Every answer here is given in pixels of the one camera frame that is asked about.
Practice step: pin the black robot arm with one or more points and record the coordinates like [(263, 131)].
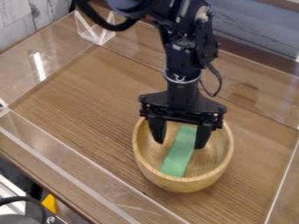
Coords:
[(191, 48)]

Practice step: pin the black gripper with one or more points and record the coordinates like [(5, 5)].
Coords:
[(183, 105)]

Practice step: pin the green rectangular block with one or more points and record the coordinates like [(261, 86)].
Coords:
[(179, 154)]

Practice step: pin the clear acrylic corner bracket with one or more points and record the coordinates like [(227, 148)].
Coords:
[(92, 32)]

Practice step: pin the brown wooden bowl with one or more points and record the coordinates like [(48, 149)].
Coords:
[(208, 163)]

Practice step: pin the clear acrylic tray wall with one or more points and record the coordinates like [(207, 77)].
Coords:
[(83, 185)]

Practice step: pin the yellow label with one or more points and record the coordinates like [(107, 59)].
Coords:
[(49, 203)]

